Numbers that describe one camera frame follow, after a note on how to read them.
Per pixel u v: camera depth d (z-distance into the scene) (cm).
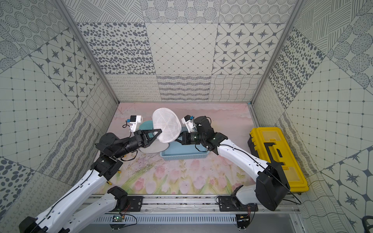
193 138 66
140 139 55
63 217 41
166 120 64
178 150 90
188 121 70
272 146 78
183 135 66
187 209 74
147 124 64
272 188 41
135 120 60
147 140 58
